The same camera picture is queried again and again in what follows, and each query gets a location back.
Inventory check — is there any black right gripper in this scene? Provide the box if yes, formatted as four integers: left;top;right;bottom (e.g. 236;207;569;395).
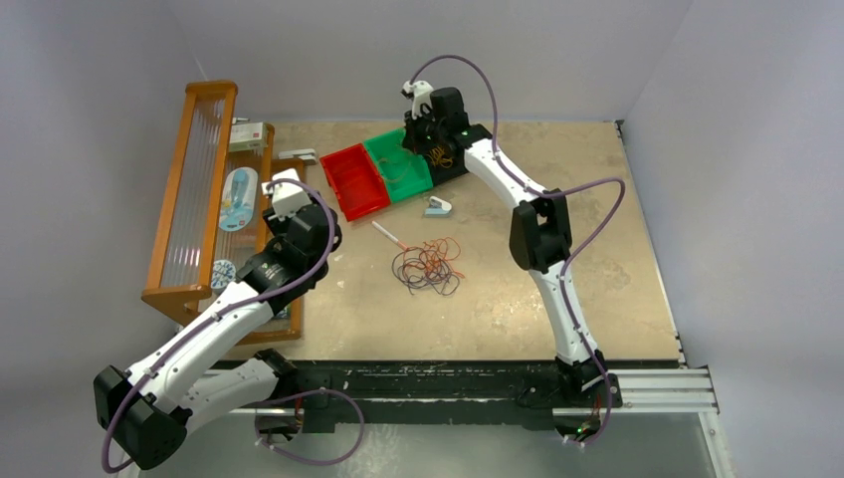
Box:
405;106;448;157

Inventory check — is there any orange cable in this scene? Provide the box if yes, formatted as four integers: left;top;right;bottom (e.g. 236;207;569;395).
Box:
403;237;466;285
378;154;423;184

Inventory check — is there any purple cable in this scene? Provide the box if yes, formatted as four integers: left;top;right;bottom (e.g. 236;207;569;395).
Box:
391;245;463;297

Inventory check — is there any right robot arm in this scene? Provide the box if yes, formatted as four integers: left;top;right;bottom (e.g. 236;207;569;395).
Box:
402;81;605;405

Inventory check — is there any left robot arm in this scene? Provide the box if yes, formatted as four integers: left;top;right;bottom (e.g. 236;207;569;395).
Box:
93;198;342;474

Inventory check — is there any black plastic bin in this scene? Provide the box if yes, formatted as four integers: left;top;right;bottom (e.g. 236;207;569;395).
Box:
423;146;468;186

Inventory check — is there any green plastic bin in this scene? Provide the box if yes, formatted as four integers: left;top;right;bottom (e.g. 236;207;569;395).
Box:
363;128;433;203

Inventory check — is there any red plastic bin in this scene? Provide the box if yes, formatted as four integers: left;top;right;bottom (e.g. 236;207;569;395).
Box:
320;143;391;222

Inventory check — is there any white stapler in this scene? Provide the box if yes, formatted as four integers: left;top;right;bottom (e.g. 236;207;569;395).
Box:
424;196;453;218

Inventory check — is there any blue packaged item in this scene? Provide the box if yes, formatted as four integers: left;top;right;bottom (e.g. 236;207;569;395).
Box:
218;167;258;232

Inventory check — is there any silver marker pink cap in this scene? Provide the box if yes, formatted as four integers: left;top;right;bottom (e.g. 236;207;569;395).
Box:
371;221;408;251

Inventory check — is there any round blue patterned object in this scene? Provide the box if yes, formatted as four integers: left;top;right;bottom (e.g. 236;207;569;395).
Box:
210;259;237;294

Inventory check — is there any small white red box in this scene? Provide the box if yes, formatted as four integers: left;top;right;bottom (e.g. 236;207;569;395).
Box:
228;121;270;152

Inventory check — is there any purple left arm hose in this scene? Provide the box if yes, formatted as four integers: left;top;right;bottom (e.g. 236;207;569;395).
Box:
100;177;366;475

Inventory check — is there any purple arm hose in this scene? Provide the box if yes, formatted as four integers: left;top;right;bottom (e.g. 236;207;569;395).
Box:
100;177;366;475
411;54;628;450

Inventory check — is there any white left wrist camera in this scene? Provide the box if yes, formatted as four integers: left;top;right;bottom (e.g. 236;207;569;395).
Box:
261;168;312;220

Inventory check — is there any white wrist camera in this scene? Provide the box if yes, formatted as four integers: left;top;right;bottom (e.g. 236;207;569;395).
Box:
401;80;434;120
261;168;312;220

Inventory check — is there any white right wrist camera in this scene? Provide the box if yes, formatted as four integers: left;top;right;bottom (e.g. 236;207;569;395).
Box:
401;80;434;120

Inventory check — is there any wooden rack frame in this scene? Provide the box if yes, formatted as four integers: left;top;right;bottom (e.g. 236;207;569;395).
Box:
141;80;307;326

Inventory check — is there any purple right arm hose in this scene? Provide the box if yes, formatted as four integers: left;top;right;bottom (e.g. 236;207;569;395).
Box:
411;54;628;450

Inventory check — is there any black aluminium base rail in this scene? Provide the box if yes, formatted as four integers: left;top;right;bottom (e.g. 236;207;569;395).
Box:
217;358;720;437

